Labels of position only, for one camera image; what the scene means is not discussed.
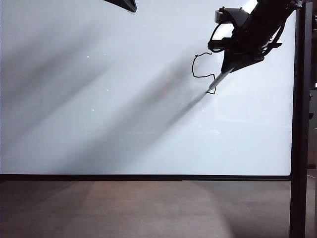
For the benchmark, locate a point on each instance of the small black post clip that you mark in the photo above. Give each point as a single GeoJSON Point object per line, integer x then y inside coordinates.
{"type": "Point", "coordinates": [309, 96]}

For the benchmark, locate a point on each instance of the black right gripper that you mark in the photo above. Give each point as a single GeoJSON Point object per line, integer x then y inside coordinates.
{"type": "Point", "coordinates": [247, 39]}

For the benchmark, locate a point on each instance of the whiteboard with black frame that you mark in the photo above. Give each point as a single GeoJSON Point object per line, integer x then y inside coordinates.
{"type": "Point", "coordinates": [123, 111]}

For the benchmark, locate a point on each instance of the black whiteboard stand post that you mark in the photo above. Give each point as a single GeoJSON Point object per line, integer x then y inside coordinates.
{"type": "Point", "coordinates": [301, 124]}

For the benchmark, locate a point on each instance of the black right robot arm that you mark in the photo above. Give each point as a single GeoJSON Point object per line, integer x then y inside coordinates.
{"type": "Point", "coordinates": [270, 10]}

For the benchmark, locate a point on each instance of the white marker pen black cap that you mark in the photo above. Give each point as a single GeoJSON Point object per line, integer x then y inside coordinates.
{"type": "Point", "coordinates": [218, 81]}

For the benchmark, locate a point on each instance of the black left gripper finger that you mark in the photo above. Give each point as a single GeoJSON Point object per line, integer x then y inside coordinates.
{"type": "Point", "coordinates": [125, 5]}

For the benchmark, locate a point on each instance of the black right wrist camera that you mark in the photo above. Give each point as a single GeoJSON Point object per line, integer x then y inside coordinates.
{"type": "Point", "coordinates": [229, 16]}

